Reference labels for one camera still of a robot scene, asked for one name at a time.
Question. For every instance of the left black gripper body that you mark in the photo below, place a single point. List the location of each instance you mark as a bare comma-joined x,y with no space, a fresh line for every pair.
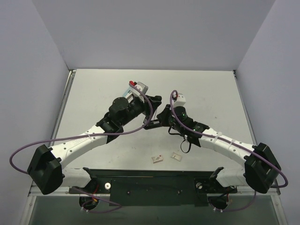
149,103

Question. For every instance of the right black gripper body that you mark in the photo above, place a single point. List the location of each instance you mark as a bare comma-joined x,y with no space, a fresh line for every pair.
164,115

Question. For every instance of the blue and white stapler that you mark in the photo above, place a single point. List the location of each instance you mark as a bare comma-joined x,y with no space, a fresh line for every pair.
128,93

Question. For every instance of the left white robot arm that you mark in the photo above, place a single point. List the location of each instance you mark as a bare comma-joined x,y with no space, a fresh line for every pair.
120,113

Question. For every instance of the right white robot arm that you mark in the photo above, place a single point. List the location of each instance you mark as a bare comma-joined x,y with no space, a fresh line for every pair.
259,167

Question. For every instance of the staple box with red dot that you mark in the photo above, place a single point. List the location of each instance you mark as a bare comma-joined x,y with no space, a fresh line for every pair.
157,158

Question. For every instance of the open white staple box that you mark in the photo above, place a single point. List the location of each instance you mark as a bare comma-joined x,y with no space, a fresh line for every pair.
176,157

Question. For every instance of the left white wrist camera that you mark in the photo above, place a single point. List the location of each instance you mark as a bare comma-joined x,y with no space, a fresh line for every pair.
138,89

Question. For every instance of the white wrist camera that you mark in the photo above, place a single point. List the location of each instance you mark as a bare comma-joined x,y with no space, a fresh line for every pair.
178,99
138,89

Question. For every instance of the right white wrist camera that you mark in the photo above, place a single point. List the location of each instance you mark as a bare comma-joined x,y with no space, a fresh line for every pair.
178,99

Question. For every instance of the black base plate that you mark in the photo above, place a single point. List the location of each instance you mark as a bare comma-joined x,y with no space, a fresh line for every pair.
155,188

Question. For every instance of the aluminium frame rail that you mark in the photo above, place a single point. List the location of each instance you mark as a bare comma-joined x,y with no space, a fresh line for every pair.
62,110

